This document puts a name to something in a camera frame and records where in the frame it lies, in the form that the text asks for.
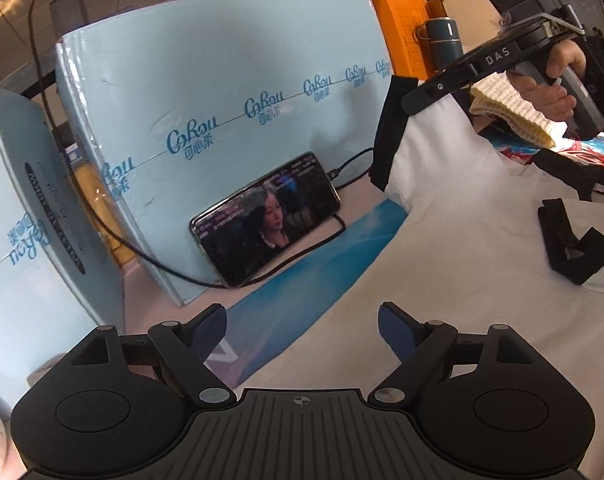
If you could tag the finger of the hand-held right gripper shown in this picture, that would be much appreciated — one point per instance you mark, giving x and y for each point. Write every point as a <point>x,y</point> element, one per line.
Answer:
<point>434,94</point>

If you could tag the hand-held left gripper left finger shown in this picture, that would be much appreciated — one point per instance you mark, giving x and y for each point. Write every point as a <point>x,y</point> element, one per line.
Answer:
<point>210,332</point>

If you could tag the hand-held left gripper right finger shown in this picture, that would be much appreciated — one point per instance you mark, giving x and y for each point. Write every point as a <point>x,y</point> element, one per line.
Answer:
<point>397,332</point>

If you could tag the white t-shirt with black trim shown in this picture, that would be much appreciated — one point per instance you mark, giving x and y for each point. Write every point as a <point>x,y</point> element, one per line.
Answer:
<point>482,260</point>

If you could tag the person's right hand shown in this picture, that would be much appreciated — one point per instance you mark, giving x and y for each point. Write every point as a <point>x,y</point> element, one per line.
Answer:
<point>549,92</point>

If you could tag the dark teal thermos flask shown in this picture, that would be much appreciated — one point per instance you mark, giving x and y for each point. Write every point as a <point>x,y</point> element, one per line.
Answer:
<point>444,42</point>

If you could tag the cream knitted cloth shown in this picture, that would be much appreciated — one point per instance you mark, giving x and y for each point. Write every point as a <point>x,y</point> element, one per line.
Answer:
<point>512,107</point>

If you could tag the orange box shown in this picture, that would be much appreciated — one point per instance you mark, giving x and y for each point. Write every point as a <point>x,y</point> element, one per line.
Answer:
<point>397,30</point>

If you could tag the blue printed table mat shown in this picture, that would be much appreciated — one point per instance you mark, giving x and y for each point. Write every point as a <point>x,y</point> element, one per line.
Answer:
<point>322,270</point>

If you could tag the colourful printed cloth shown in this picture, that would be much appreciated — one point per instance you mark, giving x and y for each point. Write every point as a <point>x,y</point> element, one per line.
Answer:
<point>582,152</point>

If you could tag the black smartphone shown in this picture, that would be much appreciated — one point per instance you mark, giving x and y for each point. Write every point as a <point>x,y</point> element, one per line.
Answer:
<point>267,220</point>

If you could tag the light blue box with oval label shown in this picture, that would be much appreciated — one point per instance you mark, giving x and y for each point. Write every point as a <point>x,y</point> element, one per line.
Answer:
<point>22,220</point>

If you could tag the large light blue printed box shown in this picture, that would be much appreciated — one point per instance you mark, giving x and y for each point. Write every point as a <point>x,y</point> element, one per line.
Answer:
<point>207,85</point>

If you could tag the grey power adapter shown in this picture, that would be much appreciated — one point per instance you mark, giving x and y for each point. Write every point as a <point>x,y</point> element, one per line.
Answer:
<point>69,7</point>

